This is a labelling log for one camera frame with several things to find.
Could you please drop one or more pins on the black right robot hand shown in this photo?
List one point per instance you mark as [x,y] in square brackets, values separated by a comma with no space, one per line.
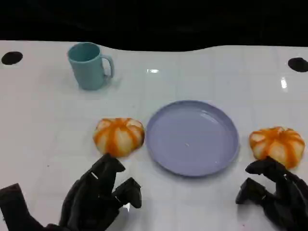
[288,199]

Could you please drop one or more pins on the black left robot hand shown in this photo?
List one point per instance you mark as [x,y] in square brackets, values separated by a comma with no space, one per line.
[86,199]

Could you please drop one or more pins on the orange and white bread roll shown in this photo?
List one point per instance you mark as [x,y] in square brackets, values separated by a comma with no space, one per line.
[119,137]
[279,144]

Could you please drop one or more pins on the lilac plate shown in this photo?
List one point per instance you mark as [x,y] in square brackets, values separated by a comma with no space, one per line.
[192,139]

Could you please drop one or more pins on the pale green mug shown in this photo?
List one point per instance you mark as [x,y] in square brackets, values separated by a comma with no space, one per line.
[87,72]

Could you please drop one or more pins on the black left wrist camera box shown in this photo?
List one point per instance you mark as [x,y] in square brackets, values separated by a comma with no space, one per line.
[12,207]

